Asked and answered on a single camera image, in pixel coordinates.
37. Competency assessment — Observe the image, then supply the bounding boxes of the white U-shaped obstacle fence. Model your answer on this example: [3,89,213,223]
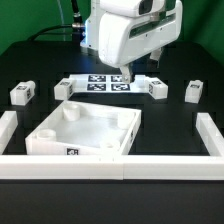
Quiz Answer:
[0,113,224,180]

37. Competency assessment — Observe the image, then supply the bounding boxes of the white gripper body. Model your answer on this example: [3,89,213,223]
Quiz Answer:
[98,0,183,68]

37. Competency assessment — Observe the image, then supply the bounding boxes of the white marker base plate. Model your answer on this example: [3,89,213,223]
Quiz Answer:
[69,74,148,93]

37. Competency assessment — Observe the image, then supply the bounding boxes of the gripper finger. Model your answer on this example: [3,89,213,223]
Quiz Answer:
[150,47,164,62]
[120,65,133,83]

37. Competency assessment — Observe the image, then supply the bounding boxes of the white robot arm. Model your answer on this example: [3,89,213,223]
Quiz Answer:
[81,0,183,83]

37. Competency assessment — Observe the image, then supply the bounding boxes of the white square table top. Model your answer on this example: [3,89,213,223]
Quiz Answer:
[25,101,141,156]

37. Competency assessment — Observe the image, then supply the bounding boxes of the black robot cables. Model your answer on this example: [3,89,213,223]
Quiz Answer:
[27,0,86,42]

